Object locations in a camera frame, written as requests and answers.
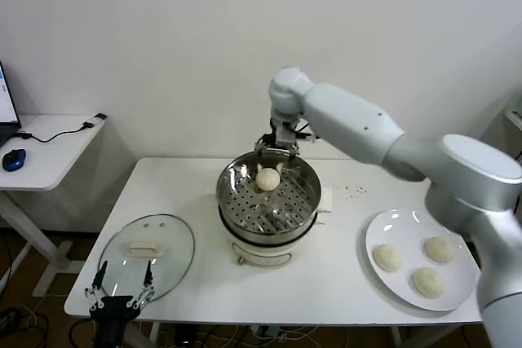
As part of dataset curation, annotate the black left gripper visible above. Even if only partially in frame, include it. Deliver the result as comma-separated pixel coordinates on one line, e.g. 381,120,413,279
84,260,157,348

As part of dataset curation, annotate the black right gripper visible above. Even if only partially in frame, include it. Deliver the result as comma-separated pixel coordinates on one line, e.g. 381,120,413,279
254,117,303,169

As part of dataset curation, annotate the white steamed baozi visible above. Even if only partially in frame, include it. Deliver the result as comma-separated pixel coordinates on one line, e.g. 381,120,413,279
254,167,281,193
410,267,445,298
423,236,457,263
373,243,405,273

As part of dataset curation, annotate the glass lid cream handle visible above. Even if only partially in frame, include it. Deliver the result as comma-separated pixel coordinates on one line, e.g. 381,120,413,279
96,213,196,306

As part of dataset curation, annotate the stainless steel steamer basket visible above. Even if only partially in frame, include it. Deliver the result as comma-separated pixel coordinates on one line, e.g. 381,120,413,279
205,150,335,245

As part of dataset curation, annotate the black box on floor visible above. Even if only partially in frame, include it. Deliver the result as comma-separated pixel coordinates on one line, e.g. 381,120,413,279
174,324,197,346

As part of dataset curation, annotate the cream electric cooker base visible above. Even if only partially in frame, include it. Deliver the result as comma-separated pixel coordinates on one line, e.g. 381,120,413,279
218,205,327,268

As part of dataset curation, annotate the white round plate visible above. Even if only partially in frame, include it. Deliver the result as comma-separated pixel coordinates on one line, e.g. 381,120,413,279
364,208,477,312

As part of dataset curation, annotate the white side desk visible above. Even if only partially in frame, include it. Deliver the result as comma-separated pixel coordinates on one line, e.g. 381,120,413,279
0,113,108,299

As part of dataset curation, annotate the white power strip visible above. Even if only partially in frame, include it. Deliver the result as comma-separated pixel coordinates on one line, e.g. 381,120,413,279
250,324,286,341

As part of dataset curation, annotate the blue computer mouse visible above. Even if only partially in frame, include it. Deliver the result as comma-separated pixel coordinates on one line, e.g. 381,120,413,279
1,148,27,172

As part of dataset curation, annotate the computer monitor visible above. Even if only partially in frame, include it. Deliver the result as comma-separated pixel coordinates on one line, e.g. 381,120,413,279
0,60,22,149

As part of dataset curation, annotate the black floor cable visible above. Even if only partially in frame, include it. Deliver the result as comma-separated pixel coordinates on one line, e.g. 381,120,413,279
0,307,25,348

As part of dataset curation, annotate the black cable with adapter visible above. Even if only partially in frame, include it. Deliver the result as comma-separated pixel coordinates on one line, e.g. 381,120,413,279
10,112,108,145

